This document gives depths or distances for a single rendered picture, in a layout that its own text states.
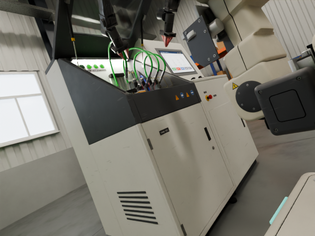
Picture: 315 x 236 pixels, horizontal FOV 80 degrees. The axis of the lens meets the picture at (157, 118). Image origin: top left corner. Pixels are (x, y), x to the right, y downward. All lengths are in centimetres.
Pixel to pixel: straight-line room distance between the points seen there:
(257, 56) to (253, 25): 11
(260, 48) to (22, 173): 476
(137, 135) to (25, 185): 412
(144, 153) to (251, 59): 64
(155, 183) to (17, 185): 411
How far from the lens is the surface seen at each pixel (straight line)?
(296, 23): 763
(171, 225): 110
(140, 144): 97
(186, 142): 120
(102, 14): 116
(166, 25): 132
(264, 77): 65
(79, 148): 160
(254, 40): 68
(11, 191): 488
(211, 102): 163
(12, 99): 533
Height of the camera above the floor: 75
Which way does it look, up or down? 2 degrees up
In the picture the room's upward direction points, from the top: 21 degrees counter-clockwise
